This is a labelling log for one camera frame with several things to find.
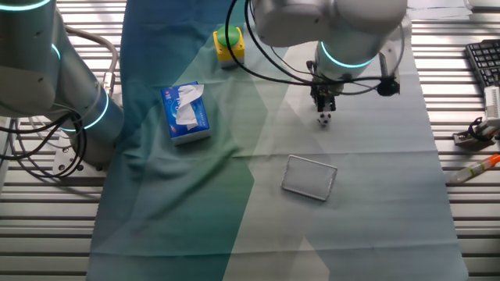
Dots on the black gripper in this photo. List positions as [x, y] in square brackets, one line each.
[326, 89]

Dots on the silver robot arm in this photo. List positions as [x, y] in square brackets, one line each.
[31, 58]

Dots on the yellow box green push button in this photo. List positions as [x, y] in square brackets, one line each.
[228, 37]

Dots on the blue green patterned tablecloth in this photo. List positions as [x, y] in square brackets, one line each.
[351, 234]

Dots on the black clamp tool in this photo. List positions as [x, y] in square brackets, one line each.
[474, 136]

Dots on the white paper sheet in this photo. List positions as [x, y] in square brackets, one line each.
[449, 13]

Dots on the blue tissue box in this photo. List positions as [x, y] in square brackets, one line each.
[172, 117]

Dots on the clear tube orange cap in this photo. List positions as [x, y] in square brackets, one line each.
[474, 168]

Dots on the black keyboard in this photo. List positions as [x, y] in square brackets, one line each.
[486, 58]

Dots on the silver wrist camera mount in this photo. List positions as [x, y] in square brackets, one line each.
[391, 62]

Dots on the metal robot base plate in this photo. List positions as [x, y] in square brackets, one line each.
[60, 164]

